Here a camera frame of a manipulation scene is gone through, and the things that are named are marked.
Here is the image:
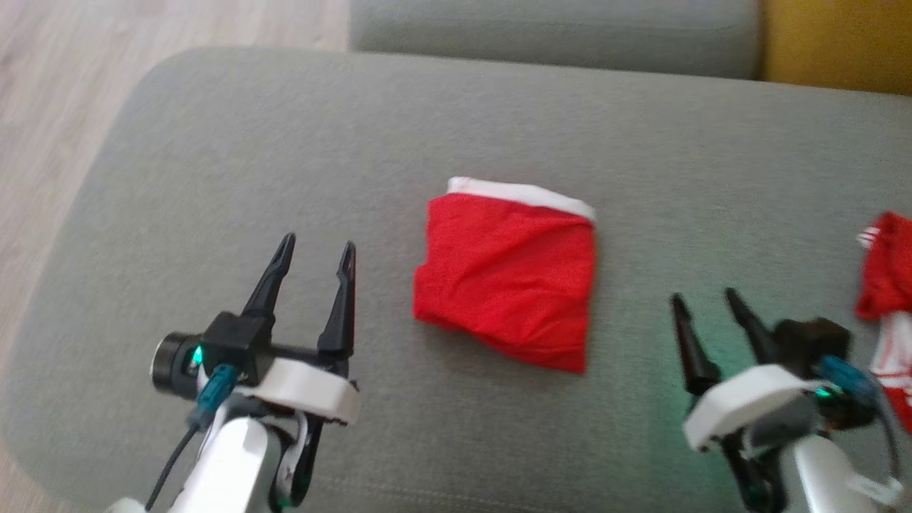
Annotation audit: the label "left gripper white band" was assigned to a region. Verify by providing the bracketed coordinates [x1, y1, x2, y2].
[235, 233, 361, 510]

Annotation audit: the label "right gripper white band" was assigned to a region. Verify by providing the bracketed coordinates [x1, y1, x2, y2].
[670, 287, 820, 512]

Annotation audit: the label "red shorts white stripes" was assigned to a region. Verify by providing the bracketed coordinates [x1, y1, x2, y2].
[855, 212, 912, 434]

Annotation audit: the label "red shorts with white waistband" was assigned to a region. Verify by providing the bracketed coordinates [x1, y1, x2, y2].
[413, 177, 597, 375]

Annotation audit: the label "yellow sofa cushion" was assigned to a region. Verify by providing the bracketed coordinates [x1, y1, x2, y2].
[759, 0, 912, 97]

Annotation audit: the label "grey sofa back cushion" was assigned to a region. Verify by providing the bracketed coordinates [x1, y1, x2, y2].
[349, 0, 763, 79]

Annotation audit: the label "right arm cable teal connector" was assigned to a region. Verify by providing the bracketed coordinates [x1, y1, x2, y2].
[818, 355, 900, 489]

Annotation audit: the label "white strap on right arm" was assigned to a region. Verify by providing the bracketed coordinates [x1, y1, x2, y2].
[846, 472, 903, 508]

